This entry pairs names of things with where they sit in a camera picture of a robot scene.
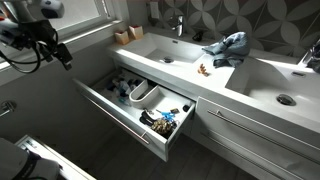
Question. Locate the open white drawer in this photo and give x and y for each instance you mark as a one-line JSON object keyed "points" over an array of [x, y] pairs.
{"points": [[152, 114]]}

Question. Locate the left tan cup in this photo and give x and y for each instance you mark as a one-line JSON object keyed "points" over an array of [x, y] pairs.
{"points": [[122, 37]]}

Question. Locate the chrome right faucet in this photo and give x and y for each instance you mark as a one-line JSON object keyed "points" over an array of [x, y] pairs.
{"points": [[312, 57]]}

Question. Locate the right tan cup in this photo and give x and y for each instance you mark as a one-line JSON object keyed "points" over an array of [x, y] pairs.
{"points": [[136, 31]]}

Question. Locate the chrome lower drawer handle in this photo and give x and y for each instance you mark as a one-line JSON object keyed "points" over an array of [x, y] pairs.
{"points": [[245, 159]]}

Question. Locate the right sink drain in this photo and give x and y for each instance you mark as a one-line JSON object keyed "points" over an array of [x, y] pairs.
{"points": [[285, 100]]}

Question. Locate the black item behind sink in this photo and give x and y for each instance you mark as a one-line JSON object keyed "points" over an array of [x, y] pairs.
{"points": [[198, 36]]}

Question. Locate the small black round item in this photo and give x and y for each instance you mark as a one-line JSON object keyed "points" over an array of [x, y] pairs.
{"points": [[186, 108]]}

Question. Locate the left sink drain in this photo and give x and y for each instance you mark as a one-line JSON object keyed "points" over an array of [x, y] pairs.
{"points": [[168, 60]]}

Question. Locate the leopard print scrunchie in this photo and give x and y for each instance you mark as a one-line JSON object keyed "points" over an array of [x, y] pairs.
{"points": [[161, 126]]}

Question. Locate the chrome left faucet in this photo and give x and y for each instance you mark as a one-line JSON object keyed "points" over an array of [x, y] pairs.
{"points": [[176, 24]]}

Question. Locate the tan cup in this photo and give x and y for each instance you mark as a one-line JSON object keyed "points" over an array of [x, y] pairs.
{"points": [[136, 31], [122, 37]]}

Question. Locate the white double sink countertop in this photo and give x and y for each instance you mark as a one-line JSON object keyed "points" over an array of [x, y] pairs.
{"points": [[256, 82]]}

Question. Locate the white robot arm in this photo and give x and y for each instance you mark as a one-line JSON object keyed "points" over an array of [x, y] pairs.
{"points": [[16, 12]]}

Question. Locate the closed white lower drawer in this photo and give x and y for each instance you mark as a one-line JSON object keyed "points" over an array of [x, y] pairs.
{"points": [[287, 160]]}

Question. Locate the chrome wall fixture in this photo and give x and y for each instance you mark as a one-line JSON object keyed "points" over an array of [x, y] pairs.
{"points": [[7, 107]]}

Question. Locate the tan hair claw clip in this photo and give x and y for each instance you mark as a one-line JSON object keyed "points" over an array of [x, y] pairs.
{"points": [[202, 70]]}

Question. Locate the chrome drawer handle bar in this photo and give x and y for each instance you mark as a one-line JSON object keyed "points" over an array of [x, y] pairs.
{"points": [[127, 128]]}

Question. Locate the white toilet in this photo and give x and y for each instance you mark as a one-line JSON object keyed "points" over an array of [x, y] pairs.
{"points": [[31, 159]]}

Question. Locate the blue grey towel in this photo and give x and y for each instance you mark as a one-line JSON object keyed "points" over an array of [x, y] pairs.
{"points": [[229, 51]]}

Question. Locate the toiletries pile in drawer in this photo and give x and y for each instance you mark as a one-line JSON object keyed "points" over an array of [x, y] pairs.
{"points": [[122, 88]]}

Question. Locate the chrome faucet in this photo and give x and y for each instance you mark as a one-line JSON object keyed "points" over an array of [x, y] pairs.
{"points": [[312, 57], [176, 24]]}

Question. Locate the white curved drawer divider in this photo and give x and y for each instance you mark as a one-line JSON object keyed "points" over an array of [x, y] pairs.
{"points": [[143, 95]]}

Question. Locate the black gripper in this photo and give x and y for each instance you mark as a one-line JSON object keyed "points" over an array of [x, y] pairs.
{"points": [[43, 34]]}

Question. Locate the sink drain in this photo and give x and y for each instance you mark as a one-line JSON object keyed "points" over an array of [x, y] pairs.
{"points": [[168, 60], [285, 100]]}

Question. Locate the black hair accessory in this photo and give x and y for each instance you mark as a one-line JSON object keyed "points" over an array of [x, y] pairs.
{"points": [[146, 119]]}

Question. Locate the blue hair clip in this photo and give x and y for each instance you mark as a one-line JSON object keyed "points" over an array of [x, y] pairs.
{"points": [[167, 115]]}

